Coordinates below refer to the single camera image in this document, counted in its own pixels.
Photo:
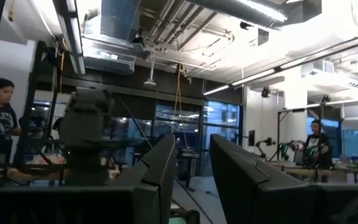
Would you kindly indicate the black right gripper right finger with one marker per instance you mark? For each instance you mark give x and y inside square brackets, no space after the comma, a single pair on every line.
[253,193]

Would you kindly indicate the dark ceiling duct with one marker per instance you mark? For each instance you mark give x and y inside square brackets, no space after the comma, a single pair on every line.
[244,11]

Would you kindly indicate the black background robot arm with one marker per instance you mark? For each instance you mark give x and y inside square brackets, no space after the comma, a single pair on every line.
[264,144]

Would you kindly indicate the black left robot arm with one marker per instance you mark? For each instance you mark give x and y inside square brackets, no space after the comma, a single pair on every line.
[84,133]

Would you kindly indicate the overhead LED light bar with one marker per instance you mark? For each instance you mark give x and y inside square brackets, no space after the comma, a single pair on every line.
[291,63]

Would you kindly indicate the large glass window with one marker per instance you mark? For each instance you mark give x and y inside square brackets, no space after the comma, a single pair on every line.
[219,121]

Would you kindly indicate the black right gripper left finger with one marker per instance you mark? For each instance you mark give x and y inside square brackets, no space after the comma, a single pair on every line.
[155,186]

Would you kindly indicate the wooden background table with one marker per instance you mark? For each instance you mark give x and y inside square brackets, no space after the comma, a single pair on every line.
[331,172]

